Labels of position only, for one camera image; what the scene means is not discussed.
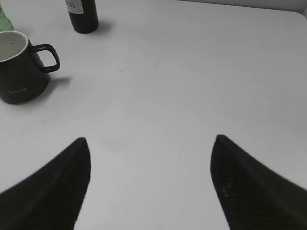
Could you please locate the black mug white interior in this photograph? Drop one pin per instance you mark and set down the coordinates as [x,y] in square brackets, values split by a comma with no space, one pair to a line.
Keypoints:
[23,75]

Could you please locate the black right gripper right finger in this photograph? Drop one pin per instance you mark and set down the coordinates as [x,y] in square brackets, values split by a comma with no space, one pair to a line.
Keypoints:
[252,196]

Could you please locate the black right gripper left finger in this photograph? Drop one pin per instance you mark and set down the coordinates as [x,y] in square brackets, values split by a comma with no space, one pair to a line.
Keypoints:
[52,197]

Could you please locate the green sprite bottle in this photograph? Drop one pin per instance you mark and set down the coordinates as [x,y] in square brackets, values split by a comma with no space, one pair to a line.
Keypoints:
[5,23]

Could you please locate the dark red wine bottle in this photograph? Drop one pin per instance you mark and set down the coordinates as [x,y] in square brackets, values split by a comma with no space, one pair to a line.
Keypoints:
[83,15]

